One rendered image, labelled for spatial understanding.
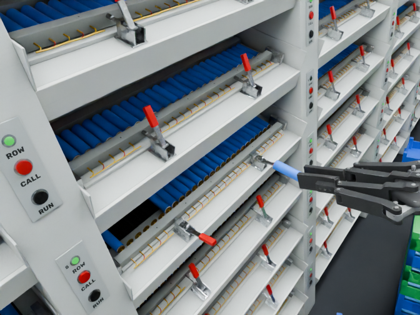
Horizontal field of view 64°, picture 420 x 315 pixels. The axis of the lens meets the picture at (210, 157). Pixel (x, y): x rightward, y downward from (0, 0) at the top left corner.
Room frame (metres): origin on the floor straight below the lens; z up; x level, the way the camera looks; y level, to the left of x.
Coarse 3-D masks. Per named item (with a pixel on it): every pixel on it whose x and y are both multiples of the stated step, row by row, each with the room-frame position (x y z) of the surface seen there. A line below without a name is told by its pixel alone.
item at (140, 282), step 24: (264, 120) 0.85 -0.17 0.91; (288, 120) 0.81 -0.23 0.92; (288, 144) 0.76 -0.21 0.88; (216, 192) 0.59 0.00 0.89; (240, 192) 0.59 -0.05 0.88; (192, 216) 0.53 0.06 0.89; (216, 216) 0.53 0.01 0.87; (168, 240) 0.48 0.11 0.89; (192, 240) 0.48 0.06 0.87; (144, 264) 0.43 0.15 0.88; (168, 264) 0.43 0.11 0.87; (144, 288) 0.39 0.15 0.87
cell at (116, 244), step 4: (104, 232) 0.48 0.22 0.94; (108, 232) 0.48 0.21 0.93; (104, 236) 0.47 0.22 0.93; (108, 236) 0.47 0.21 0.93; (112, 236) 0.47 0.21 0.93; (104, 240) 0.47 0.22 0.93; (108, 240) 0.46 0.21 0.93; (112, 240) 0.46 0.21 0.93; (116, 240) 0.46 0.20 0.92; (108, 244) 0.46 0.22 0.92; (112, 244) 0.46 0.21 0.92; (116, 244) 0.45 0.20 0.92; (120, 244) 0.45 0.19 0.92; (112, 248) 0.45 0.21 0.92; (116, 248) 0.45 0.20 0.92
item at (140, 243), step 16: (272, 128) 0.79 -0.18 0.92; (256, 144) 0.72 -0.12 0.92; (240, 160) 0.67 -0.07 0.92; (224, 176) 0.63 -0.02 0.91; (192, 192) 0.57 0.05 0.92; (208, 192) 0.59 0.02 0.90; (176, 208) 0.53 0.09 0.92; (160, 224) 0.49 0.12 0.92; (144, 240) 0.46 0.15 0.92; (160, 240) 0.47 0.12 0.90; (128, 256) 0.43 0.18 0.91; (144, 256) 0.44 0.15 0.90
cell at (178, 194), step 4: (168, 184) 0.59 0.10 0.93; (164, 188) 0.59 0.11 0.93; (168, 188) 0.59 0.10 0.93; (172, 188) 0.58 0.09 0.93; (168, 192) 0.58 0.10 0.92; (172, 192) 0.57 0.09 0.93; (176, 192) 0.57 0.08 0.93; (180, 192) 0.57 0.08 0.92; (172, 196) 0.57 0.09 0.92; (176, 196) 0.57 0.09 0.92; (180, 196) 0.56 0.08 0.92
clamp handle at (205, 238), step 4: (188, 228) 0.49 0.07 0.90; (192, 232) 0.47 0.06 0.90; (196, 232) 0.47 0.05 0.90; (200, 232) 0.47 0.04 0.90; (196, 236) 0.46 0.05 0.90; (200, 236) 0.46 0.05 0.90; (204, 236) 0.45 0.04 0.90; (208, 236) 0.45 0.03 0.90; (204, 240) 0.45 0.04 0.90; (208, 240) 0.44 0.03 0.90; (212, 240) 0.44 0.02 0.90; (212, 244) 0.43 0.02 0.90
